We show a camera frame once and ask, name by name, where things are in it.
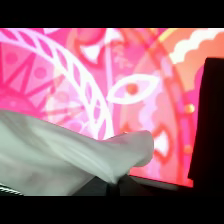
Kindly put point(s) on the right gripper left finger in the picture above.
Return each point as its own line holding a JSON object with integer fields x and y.
{"x": 106, "y": 190}

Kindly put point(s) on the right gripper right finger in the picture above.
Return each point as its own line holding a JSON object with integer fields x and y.
{"x": 128, "y": 187}

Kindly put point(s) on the white shirt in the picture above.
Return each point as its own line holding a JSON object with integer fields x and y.
{"x": 56, "y": 156}

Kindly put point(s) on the black garment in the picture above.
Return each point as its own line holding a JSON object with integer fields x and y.
{"x": 210, "y": 126}

